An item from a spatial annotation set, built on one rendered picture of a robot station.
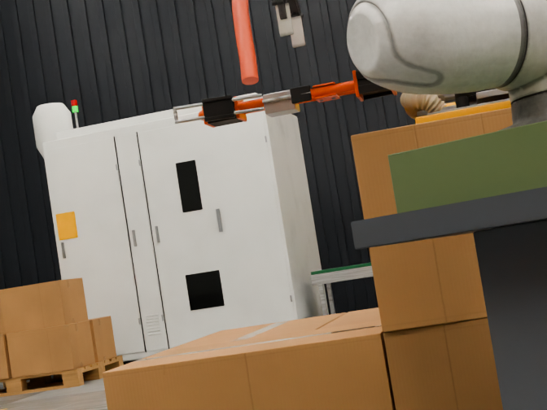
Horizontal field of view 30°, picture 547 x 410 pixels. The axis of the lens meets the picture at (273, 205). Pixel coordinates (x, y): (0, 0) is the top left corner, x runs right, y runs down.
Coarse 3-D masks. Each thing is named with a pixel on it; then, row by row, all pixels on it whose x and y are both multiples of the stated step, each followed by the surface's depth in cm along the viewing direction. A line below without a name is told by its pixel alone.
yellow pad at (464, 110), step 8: (464, 96) 212; (456, 104) 213; (464, 104) 211; (480, 104) 209; (488, 104) 207; (496, 104) 207; (504, 104) 206; (432, 112) 211; (440, 112) 210; (448, 112) 208; (456, 112) 208; (464, 112) 208; (472, 112) 207; (480, 112) 207; (416, 120) 210; (424, 120) 209; (432, 120) 209
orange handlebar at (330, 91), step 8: (320, 88) 226; (328, 88) 225; (336, 88) 225; (344, 88) 224; (352, 88) 224; (312, 96) 226; (320, 96) 225; (328, 96) 225; (336, 96) 227; (240, 104) 229; (248, 104) 229; (256, 104) 228; (200, 112) 232; (248, 112) 233
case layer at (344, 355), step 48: (240, 336) 266; (288, 336) 237; (336, 336) 213; (384, 336) 204; (432, 336) 202; (480, 336) 200; (144, 384) 213; (192, 384) 211; (240, 384) 209; (288, 384) 207; (336, 384) 205; (384, 384) 203; (432, 384) 201; (480, 384) 200
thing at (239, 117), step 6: (234, 102) 229; (240, 114) 230; (204, 120) 231; (216, 120) 230; (222, 120) 230; (228, 120) 231; (234, 120) 232; (240, 120) 234; (246, 120) 235; (210, 126) 235; (216, 126) 237
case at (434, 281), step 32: (416, 128) 203; (448, 128) 202; (480, 128) 201; (384, 160) 204; (384, 192) 204; (384, 256) 203; (416, 256) 202; (448, 256) 201; (384, 288) 203; (416, 288) 202; (448, 288) 201; (480, 288) 200; (384, 320) 203; (416, 320) 202; (448, 320) 201
